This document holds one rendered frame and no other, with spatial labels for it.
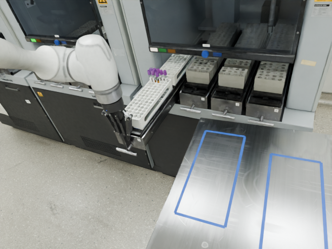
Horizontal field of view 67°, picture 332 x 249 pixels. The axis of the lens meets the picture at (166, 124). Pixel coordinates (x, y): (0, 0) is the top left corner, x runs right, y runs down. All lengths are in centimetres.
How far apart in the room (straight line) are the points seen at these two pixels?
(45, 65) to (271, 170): 74
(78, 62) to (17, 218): 152
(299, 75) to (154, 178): 119
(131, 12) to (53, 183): 144
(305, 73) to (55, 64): 87
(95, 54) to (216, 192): 53
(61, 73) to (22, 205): 147
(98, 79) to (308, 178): 68
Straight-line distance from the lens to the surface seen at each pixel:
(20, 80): 202
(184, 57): 134
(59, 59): 83
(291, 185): 81
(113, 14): 126
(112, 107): 86
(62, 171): 219
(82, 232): 180
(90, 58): 76
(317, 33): 102
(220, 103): 112
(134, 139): 100
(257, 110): 110
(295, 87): 112
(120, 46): 132
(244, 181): 80
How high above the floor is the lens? 147
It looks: 41 degrees down
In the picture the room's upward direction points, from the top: 12 degrees counter-clockwise
